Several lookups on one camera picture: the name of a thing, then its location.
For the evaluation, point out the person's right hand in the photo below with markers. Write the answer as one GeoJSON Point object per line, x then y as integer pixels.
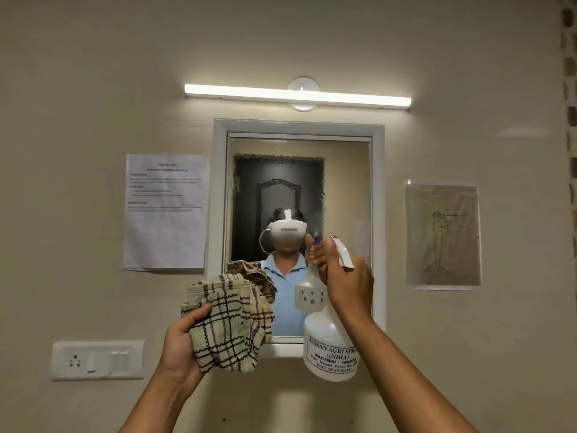
{"type": "Point", "coordinates": [349, 288]}

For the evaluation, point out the person's left hand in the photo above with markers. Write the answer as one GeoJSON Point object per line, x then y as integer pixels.
{"type": "Point", "coordinates": [178, 344]}

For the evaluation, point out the person's right thumb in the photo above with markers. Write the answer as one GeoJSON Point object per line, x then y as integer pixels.
{"type": "Point", "coordinates": [309, 248]}

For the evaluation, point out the person's left thumb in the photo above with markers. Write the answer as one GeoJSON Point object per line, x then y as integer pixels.
{"type": "Point", "coordinates": [198, 314]}

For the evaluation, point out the checked beige cleaning cloth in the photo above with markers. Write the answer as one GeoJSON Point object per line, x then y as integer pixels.
{"type": "Point", "coordinates": [230, 320]}

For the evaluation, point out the white plastic spray bottle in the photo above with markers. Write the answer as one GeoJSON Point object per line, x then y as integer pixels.
{"type": "Point", "coordinates": [330, 347]}

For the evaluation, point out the person's left forearm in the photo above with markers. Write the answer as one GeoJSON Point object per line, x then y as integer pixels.
{"type": "Point", "coordinates": [155, 408]}

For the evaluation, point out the person's right forearm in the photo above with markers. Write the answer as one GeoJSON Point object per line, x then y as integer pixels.
{"type": "Point", "coordinates": [414, 392]}

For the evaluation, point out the white printed paper notice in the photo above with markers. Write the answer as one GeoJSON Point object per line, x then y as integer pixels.
{"type": "Point", "coordinates": [166, 220]}

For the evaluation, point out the white electrical switchboard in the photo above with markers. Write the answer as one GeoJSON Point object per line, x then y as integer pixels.
{"type": "Point", "coordinates": [97, 359]}

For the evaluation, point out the paper sheet with figure drawing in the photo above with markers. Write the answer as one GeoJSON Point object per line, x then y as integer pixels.
{"type": "Point", "coordinates": [444, 238]}

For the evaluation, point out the white tube light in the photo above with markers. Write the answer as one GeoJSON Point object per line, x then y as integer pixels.
{"type": "Point", "coordinates": [234, 91]}

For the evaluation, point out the white framed wall mirror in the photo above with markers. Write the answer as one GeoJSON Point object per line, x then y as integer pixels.
{"type": "Point", "coordinates": [252, 184]}

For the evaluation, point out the white round light mount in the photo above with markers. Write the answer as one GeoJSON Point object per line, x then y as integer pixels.
{"type": "Point", "coordinates": [304, 81]}

